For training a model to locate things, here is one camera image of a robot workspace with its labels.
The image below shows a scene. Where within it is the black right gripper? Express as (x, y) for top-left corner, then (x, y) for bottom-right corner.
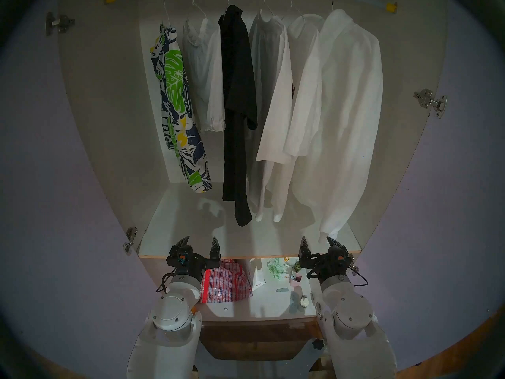
(299, 236), (354, 283)

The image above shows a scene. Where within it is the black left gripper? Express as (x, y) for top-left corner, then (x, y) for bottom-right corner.
(166, 236), (221, 282)

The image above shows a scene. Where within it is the white long-sleeved shirt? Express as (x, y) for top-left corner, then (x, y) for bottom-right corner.
(256, 14), (326, 223)

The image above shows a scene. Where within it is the large white shirt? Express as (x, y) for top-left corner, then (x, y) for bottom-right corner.
(284, 9), (383, 242)

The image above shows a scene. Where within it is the green blue floral garment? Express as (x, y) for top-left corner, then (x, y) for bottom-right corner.
(150, 24), (213, 193)

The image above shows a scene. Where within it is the black garment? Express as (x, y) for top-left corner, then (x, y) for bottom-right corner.
(218, 5), (258, 226)

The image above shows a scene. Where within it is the white ruffled blouse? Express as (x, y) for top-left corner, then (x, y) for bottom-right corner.
(182, 17), (226, 132)

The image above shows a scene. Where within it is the grey sheer shirt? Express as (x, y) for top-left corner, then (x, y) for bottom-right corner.
(247, 11), (288, 223)

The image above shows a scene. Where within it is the lilac wardrobe door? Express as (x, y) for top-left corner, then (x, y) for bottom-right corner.
(318, 0), (505, 373)
(0, 0), (158, 379)

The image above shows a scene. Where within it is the beige wardrobe cabinet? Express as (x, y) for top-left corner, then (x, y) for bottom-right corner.
(58, 0), (449, 323)

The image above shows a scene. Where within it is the red plaid bag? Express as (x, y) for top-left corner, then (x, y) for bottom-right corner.
(199, 259), (253, 304)

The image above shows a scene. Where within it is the green white plastic bag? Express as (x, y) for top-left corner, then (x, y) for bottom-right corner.
(266, 258), (291, 281)

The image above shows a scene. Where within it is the white cupboard shelf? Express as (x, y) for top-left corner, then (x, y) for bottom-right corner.
(199, 258), (318, 322)

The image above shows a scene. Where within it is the brown wooden cabinet front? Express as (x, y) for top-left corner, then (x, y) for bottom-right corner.
(199, 318), (325, 361)

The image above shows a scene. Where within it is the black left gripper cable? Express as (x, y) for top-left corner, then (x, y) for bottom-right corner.
(157, 268), (177, 294)

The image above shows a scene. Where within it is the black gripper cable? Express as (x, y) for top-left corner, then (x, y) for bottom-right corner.
(157, 268), (177, 294)
(348, 264), (369, 287)

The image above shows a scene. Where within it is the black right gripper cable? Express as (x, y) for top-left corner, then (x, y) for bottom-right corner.
(348, 264), (369, 287)

